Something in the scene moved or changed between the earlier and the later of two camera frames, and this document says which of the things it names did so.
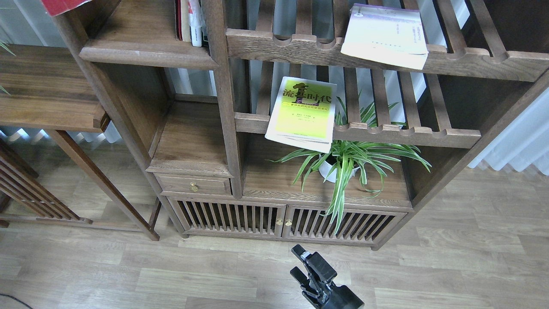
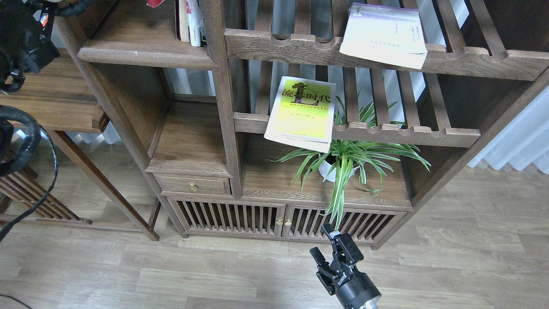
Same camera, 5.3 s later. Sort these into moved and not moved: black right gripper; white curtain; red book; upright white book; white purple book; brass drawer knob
Moved: red book; black right gripper
Not moved: upright white book; white curtain; brass drawer knob; white purple book
